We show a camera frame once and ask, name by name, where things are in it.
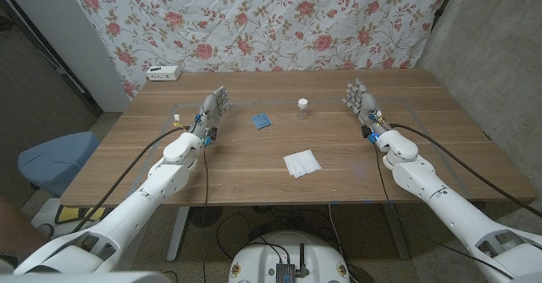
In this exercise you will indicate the grey table leg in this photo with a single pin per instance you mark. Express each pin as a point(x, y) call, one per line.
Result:
point(396, 232)

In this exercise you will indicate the black module with antenna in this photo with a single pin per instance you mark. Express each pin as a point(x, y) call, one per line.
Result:
point(284, 272)

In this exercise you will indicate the clear bottle with white cap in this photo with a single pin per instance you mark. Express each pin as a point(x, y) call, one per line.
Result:
point(302, 103)

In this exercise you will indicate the floral rose backdrop cloth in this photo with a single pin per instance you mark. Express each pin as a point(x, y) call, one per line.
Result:
point(262, 24)

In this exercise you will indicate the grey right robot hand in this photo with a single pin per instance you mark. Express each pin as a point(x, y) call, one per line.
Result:
point(366, 105)

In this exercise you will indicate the white folded tissue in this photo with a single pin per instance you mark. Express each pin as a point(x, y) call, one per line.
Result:
point(301, 163)

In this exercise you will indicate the white wall panel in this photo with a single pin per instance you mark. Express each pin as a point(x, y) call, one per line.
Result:
point(72, 33)

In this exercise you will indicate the black power adapter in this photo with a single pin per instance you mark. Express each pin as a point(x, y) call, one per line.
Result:
point(360, 274)

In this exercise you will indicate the white robot torso base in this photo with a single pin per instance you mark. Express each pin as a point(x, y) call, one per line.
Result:
point(258, 262)

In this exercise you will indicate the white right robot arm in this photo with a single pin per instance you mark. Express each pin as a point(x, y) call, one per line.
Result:
point(423, 181)

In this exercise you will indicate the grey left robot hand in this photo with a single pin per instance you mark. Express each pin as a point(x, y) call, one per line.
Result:
point(211, 109)

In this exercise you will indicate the blue card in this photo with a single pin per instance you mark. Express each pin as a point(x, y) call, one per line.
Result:
point(261, 121)

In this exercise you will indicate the yellow and black floor object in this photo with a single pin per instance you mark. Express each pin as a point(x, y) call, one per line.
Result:
point(70, 214)

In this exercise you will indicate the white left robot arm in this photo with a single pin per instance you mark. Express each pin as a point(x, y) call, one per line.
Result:
point(161, 185)

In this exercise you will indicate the white table leg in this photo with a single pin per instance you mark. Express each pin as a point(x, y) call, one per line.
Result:
point(178, 232)

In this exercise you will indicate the blue chair seat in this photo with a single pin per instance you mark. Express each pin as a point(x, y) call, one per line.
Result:
point(55, 160)

